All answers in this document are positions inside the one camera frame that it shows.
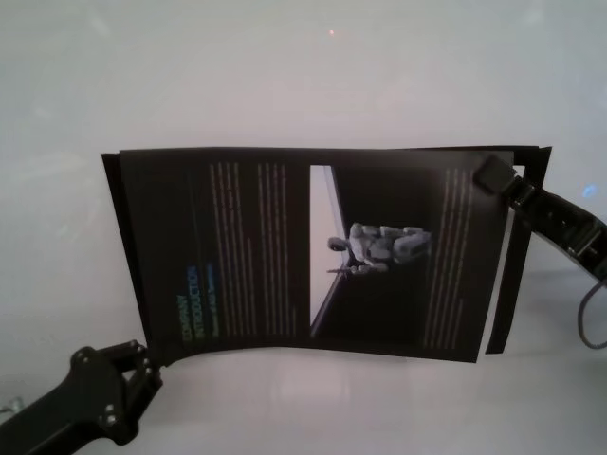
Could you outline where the grey right gripper cable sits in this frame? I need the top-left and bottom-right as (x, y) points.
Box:
(578, 282), (607, 350)

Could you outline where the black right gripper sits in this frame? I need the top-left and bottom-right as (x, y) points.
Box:
(471, 155), (607, 284)

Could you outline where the black company introduction poster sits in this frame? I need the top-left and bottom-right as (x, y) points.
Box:
(118, 146), (517, 365)

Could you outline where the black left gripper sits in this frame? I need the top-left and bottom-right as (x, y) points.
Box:
(0, 340), (175, 455)

